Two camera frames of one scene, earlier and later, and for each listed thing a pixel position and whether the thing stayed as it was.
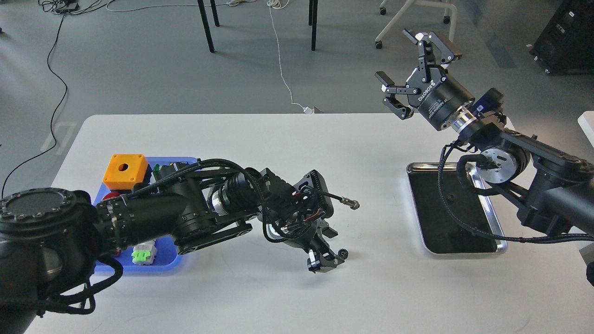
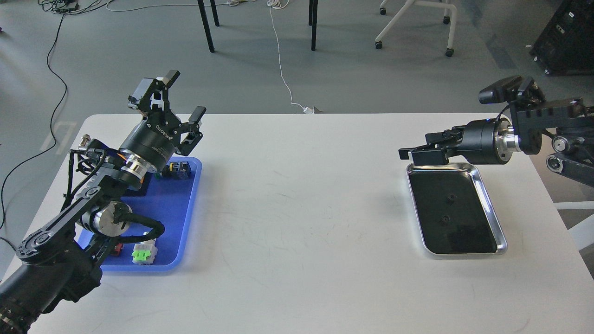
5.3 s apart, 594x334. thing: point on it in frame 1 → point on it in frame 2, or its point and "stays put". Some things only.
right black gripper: [436, 95] → [486, 141]
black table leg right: [315, 10] stays put
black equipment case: [566, 45] stays put
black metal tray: [441, 233] stays put
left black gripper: [310, 234] → [151, 141]
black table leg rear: [215, 13] stays put
